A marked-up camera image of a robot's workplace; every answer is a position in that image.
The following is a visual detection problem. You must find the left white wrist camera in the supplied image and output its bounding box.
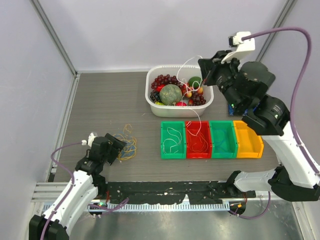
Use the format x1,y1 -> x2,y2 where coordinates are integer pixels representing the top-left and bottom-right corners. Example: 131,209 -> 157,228
81,132 -> 98,148

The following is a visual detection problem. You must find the red plastic bin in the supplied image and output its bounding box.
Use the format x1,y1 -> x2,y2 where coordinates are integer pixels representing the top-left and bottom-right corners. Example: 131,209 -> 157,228
185,121 -> 213,159

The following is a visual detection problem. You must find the left green plastic bin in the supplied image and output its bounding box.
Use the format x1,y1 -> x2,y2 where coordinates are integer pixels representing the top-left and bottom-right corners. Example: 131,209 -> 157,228
160,121 -> 187,160

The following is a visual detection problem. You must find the red yellow cherry cluster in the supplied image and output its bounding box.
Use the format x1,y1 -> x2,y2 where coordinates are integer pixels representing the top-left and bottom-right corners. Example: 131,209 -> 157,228
181,81 -> 204,98

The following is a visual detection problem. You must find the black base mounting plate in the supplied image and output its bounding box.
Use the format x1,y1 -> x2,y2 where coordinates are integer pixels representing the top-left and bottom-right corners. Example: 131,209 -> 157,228
106,180 -> 256,205

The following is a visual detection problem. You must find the dark blue grape bunch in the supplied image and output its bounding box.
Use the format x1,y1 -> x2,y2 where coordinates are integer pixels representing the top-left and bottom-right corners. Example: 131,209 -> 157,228
150,90 -> 161,103

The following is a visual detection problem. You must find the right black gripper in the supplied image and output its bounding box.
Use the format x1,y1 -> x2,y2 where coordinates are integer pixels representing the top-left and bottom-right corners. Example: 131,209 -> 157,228
198,50 -> 245,113

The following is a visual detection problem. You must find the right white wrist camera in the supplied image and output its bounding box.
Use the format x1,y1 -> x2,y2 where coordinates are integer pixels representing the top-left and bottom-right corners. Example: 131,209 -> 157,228
221,31 -> 256,64

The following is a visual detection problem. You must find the green plastic bin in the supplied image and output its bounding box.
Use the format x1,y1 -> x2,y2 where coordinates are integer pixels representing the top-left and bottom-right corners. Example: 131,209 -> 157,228
160,121 -> 187,160
209,120 -> 238,159

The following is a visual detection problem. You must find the blue cable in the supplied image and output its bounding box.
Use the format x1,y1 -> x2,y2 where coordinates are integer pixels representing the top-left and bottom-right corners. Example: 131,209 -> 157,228
214,128 -> 232,153

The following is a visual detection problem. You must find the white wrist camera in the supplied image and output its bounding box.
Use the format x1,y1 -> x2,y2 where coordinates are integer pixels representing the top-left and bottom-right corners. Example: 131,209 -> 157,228
221,31 -> 256,64
81,132 -> 98,148

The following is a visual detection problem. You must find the blue Doritos chip bag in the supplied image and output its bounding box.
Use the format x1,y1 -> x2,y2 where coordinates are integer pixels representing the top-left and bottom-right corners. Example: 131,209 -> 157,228
227,104 -> 237,116

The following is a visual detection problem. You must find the white plastic fruit basket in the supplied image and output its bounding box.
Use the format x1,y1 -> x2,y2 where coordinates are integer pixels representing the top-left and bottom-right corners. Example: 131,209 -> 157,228
144,64 -> 214,118

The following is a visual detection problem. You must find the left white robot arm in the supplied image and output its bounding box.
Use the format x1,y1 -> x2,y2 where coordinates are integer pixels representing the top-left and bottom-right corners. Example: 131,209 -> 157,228
28,132 -> 127,240

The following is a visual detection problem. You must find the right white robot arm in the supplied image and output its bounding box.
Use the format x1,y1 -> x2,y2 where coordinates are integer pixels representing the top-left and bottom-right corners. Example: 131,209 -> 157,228
198,50 -> 320,202

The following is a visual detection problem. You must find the yellow plastic bin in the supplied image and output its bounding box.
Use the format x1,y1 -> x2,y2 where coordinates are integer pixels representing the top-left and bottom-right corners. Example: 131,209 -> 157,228
233,120 -> 264,159

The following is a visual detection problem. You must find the green speckled melon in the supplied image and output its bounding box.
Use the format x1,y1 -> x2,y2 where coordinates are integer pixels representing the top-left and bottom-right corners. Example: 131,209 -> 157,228
159,84 -> 182,106

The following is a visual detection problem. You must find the green lime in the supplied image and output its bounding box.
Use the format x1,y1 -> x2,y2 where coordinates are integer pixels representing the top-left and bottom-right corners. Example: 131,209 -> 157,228
188,76 -> 202,89

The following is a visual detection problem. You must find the white cable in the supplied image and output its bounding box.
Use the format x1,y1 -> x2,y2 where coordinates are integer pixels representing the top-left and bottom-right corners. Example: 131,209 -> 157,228
162,126 -> 183,154
176,55 -> 204,137

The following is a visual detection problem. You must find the orange cable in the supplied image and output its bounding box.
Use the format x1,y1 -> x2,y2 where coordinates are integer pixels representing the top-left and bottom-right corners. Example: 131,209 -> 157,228
187,132 -> 210,152

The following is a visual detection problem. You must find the right green plastic bin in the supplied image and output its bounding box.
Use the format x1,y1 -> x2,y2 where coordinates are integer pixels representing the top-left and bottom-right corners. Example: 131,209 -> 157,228
209,120 -> 238,159

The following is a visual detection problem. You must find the white slotted cable duct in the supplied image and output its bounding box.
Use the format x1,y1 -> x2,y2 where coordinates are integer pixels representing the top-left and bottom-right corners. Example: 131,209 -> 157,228
57,201 -> 230,214

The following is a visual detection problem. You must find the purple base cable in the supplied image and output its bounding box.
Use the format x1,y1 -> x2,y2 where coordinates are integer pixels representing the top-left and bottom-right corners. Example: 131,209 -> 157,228
88,196 -> 131,216

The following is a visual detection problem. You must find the dark red grape bunch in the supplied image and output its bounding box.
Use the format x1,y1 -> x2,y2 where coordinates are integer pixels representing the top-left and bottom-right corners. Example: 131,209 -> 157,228
187,91 -> 207,106

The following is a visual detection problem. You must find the red apple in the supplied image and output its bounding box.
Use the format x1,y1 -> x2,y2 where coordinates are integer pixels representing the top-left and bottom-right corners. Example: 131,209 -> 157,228
175,101 -> 188,107

